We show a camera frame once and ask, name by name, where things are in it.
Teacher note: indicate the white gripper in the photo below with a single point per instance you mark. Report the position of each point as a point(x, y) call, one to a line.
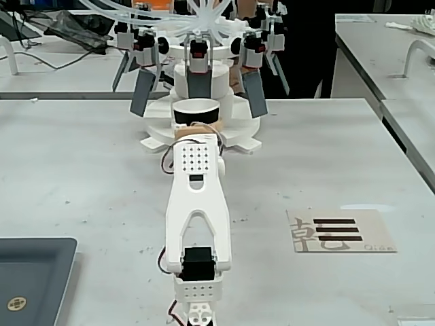
point(196, 133)

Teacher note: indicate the black paper cup white rim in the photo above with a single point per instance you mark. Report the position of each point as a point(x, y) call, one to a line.
point(195, 112)

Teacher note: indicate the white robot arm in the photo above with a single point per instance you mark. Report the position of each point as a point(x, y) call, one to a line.
point(197, 203)

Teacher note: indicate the grey valve lever paddle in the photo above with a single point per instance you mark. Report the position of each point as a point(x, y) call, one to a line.
point(255, 95)
point(141, 93)
point(121, 69)
point(278, 71)
point(199, 85)

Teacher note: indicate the clear plastic tube bundle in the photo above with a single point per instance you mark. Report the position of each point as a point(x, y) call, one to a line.
point(190, 13)

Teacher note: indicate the person in black clothes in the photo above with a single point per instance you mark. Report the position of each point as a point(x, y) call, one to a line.
point(306, 44)

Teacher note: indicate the black plastic bag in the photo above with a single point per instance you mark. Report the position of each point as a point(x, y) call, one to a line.
point(79, 29)

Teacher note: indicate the trigram card with black bars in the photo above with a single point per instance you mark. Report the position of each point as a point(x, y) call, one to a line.
point(340, 231)

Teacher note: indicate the dark monitor screen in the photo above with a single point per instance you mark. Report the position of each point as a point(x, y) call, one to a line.
point(15, 25)

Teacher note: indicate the dark grey tray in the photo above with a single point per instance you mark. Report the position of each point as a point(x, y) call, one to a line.
point(32, 282)

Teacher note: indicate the white crumpled tissue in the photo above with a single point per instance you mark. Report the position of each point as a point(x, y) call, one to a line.
point(421, 23)

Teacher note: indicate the white curved table bracket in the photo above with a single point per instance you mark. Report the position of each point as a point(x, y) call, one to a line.
point(10, 54)
point(416, 51)

